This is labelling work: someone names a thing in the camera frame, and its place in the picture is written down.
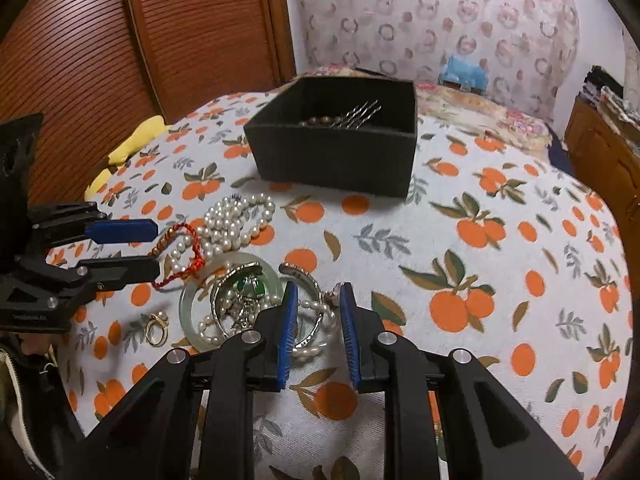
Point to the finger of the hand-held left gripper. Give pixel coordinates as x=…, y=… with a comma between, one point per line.
x=125, y=272
x=120, y=231

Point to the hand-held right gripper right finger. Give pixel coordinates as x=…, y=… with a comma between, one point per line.
x=350, y=345

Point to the circle pattern curtain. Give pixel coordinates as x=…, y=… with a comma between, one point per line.
x=425, y=20

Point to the silver cuff bangle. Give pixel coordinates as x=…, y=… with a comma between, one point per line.
x=300, y=272

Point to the wooden cabinet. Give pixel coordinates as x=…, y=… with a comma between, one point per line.
x=600, y=160

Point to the person's jacket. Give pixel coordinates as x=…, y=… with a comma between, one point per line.
x=20, y=410

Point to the wooden slatted wardrobe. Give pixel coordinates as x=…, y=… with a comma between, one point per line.
x=100, y=60

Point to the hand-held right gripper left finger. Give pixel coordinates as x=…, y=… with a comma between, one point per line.
x=287, y=340

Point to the yellow cloth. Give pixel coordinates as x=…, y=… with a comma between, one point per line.
x=135, y=142

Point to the blue plastic bag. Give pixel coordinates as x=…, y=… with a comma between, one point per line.
x=465, y=72

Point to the black jewelry box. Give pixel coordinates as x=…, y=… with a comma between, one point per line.
x=330, y=160

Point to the floral blanket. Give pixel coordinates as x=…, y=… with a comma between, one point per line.
x=500, y=120

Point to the thin silver bangle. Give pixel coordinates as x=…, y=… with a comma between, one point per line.
x=216, y=305

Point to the silver metal hairpins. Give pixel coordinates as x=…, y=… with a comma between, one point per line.
x=360, y=110

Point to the dark blue bed sheet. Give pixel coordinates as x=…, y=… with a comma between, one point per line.
x=562, y=155

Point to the pale jade bangle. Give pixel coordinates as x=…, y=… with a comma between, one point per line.
x=187, y=310

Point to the green stone pendant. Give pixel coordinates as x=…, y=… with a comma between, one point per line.
x=250, y=287

